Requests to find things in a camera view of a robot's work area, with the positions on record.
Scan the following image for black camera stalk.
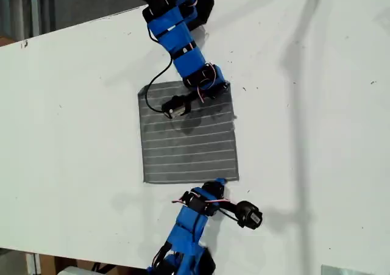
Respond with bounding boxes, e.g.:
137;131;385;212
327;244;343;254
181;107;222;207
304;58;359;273
182;90;204;105
213;200;241;218

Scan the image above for white container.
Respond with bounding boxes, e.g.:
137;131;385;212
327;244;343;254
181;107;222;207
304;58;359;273
57;265;94;275

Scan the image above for white table leg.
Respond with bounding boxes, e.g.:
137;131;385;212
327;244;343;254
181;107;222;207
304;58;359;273
25;252;41;275

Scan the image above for grey striped square towel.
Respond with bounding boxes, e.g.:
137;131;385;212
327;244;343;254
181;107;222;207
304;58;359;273
137;80;241;185

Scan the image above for black camera box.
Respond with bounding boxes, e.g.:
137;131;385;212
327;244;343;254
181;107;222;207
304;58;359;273
236;199;263;230
161;95;192;120

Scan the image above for black camera cable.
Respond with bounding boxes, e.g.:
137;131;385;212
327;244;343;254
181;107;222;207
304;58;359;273
222;209;243;224
145;27;175;113

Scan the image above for grey metal post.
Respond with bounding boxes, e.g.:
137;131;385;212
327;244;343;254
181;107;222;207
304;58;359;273
29;0;41;40

